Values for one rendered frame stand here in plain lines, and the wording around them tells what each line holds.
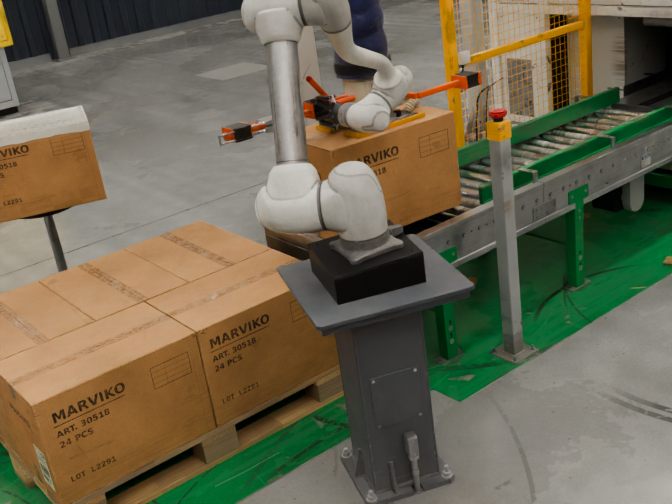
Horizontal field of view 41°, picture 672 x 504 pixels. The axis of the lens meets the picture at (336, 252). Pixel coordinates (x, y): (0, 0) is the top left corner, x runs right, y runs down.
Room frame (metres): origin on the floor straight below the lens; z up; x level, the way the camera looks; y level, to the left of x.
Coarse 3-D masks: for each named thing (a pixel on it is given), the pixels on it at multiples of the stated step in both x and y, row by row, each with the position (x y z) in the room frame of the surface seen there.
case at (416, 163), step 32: (416, 128) 3.41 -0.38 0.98; (448, 128) 3.49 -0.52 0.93; (320, 160) 3.28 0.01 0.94; (352, 160) 3.25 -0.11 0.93; (384, 160) 3.33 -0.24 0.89; (416, 160) 3.40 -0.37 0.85; (448, 160) 3.48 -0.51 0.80; (384, 192) 3.32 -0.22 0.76; (416, 192) 3.39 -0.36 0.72; (448, 192) 3.48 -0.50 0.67
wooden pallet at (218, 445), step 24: (312, 384) 3.08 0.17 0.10; (336, 384) 3.10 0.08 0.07; (264, 408) 2.91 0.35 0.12; (288, 408) 3.05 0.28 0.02; (312, 408) 3.03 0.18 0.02; (216, 432) 2.78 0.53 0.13; (240, 432) 2.93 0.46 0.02; (264, 432) 2.90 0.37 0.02; (168, 456) 2.67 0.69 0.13; (192, 456) 2.81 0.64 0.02; (216, 456) 2.77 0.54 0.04; (24, 480) 2.81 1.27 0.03; (120, 480) 2.56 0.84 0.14; (144, 480) 2.71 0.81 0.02; (168, 480) 2.69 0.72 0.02
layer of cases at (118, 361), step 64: (128, 256) 3.61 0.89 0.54; (192, 256) 3.50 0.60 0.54; (256, 256) 3.39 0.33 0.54; (0, 320) 3.13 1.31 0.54; (64, 320) 3.04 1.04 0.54; (128, 320) 2.96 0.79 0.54; (192, 320) 2.88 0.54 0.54; (256, 320) 2.93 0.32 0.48; (0, 384) 2.72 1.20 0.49; (64, 384) 2.55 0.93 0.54; (128, 384) 2.63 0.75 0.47; (192, 384) 2.76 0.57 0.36; (256, 384) 2.90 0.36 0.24; (64, 448) 2.48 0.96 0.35; (128, 448) 2.60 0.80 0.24
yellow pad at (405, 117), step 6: (396, 114) 3.47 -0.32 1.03; (402, 114) 3.49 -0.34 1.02; (408, 114) 3.48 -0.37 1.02; (414, 114) 3.48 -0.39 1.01; (420, 114) 3.48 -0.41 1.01; (390, 120) 3.43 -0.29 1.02; (396, 120) 3.43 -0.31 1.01; (402, 120) 3.43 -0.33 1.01; (408, 120) 3.45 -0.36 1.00; (390, 126) 3.39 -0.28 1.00; (348, 132) 3.37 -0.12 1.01; (354, 132) 3.35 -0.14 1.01; (360, 132) 3.34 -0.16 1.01; (360, 138) 3.31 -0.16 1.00
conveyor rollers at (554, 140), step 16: (608, 112) 4.75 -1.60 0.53; (624, 112) 4.67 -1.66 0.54; (640, 112) 4.61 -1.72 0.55; (560, 128) 4.58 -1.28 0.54; (576, 128) 4.50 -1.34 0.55; (592, 128) 4.51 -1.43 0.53; (608, 128) 4.44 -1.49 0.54; (528, 144) 4.41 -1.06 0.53; (544, 144) 4.33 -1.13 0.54; (560, 144) 4.26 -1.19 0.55; (480, 160) 4.21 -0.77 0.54; (512, 160) 4.15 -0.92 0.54; (528, 160) 4.09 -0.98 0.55; (464, 176) 4.05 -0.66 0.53; (480, 176) 3.97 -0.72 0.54; (464, 192) 3.80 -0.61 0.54; (464, 208) 3.58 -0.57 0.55; (416, 224) 3.54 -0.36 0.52; (432, 224) 3.47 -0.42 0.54
